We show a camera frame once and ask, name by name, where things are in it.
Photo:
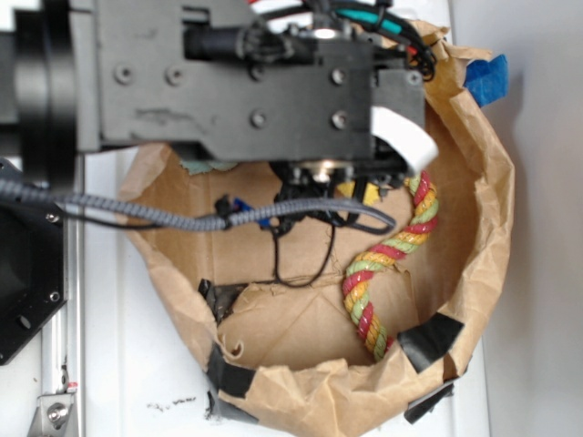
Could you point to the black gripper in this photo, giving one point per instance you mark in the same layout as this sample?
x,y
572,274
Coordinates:
x,y
319,85

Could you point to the yellow cloth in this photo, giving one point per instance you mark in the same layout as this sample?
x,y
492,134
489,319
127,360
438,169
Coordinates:
x,y
371,193

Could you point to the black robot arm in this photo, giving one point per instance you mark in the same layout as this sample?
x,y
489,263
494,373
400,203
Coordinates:
x,y
40,95

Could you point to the light teal cloth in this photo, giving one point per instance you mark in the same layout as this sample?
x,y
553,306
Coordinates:
x,y
195,167

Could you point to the black tape inside bag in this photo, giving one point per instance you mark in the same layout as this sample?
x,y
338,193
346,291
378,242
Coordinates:
x,y
220,298

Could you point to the blue tape right edge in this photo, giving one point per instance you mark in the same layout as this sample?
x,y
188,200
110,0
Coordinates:
x,y
487,81

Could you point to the brown paper bag bin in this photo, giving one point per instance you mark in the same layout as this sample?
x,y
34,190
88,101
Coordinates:
x,y
325,349

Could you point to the black tape bottom left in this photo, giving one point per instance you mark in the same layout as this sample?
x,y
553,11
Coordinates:
x,y
232,379

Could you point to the black tape lower right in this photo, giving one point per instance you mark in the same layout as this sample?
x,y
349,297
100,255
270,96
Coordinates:
x,y
431,341

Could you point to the black tape bottom right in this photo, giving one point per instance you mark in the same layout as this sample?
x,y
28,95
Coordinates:
x,y
419,408

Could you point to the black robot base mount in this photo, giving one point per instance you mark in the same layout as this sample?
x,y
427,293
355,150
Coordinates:
x,y
32,271

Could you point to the aluminium extrusion rail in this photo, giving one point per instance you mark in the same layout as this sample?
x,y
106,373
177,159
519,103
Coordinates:
x,y
63,353

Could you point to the metal corner bracket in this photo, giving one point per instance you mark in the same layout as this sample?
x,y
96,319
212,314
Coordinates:
x,y
55,416

